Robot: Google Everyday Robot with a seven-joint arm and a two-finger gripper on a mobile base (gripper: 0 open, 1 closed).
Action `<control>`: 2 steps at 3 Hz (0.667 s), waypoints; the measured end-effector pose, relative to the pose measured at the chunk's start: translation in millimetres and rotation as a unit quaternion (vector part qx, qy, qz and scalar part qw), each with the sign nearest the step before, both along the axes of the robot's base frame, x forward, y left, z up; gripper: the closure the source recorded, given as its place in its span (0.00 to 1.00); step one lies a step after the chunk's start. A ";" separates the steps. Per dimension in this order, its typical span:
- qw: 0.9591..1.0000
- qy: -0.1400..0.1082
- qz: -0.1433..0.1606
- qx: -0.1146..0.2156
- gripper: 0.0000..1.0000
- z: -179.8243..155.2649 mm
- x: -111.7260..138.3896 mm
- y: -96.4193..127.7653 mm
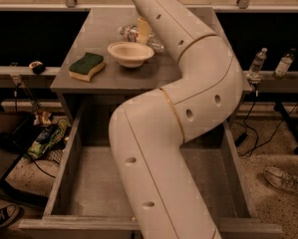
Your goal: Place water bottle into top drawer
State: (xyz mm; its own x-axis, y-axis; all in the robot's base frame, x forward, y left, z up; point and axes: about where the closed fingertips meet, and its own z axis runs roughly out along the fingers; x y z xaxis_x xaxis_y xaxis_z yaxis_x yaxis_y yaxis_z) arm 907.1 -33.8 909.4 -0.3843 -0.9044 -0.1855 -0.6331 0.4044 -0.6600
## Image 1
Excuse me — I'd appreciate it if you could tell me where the dark chair at left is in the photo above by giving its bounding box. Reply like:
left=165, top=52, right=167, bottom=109
left=0, top=104, right=48, bottom=207

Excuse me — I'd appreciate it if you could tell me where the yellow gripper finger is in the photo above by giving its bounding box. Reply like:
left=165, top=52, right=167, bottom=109
left=138, top=17, right=151, bottom=44

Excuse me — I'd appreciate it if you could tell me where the yellow black tape measure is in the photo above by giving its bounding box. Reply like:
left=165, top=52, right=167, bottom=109
left=29, top=61, right=46, bottom=75

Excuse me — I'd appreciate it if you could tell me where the clear bottle on shelf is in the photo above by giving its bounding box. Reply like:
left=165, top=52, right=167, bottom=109
left=246, top=48, right=267, bottom=81

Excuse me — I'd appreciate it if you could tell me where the black canvas sneaker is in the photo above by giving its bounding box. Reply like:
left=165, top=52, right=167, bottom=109
left=0, top=204, right=20, bottom=229

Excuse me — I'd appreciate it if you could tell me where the white paper bowl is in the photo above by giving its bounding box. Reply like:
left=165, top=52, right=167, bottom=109
left=108, top=42, right=154, bottom=68

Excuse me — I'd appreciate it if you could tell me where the green yellow sponge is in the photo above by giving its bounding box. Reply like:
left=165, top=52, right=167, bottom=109
left=69, top=53, right=106, bottom=82

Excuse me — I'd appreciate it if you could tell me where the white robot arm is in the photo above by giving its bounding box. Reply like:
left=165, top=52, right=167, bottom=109
left=109, top=0, right=244, bottom=239

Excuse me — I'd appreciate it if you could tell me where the grey knit sneaker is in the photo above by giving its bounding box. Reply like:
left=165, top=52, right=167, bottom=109
left=264, top=166, right=298, bottom=194

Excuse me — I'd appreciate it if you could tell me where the green snack bags pile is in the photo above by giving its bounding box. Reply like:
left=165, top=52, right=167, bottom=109
left=24, top=118, right=71, bottom=160

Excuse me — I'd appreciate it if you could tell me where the clear plastic water bottle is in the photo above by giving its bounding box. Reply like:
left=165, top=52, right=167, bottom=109
left=119, top=25, right=164, bottom=54

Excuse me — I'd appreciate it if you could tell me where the open grey top drawer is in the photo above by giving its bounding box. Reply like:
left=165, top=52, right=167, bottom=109
left=19, top=96, right=282, bottom=239

